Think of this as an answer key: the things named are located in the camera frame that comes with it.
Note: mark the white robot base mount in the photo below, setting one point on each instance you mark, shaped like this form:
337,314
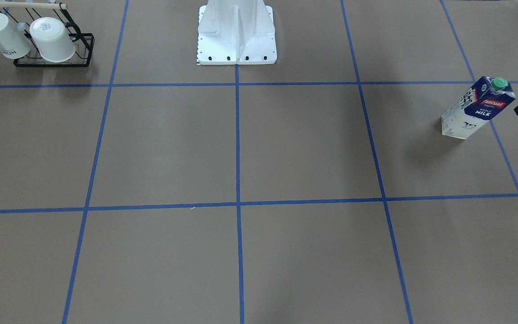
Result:
236,32

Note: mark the black wire mug rack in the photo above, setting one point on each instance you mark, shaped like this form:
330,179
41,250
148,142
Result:
23,13

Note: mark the blue white milk carton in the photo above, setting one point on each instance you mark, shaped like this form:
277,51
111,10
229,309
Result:
483,101

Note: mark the white mug on rack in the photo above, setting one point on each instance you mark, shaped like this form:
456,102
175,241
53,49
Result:
52,39

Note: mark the white mug with handle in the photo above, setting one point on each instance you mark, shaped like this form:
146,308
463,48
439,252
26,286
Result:
13,43

